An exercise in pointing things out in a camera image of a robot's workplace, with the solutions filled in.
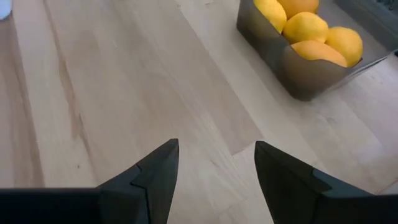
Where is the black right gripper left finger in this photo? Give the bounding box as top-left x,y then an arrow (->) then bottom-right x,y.
98,138 -> 180,224

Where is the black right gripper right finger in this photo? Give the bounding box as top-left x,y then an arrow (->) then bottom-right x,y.
254,141 -> 377,224

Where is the orange-tinted lemon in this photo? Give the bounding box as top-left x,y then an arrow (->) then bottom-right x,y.
277,0 -> 320,20
290,40 -> 348,68

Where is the yellow lemon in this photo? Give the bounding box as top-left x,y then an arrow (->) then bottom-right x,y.
324,26 -> 364,68
282,11 -> 330,45
253,0 -> 288,34

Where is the grey translucent plastic basket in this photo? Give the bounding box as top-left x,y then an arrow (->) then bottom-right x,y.
236,0 -> 398,102

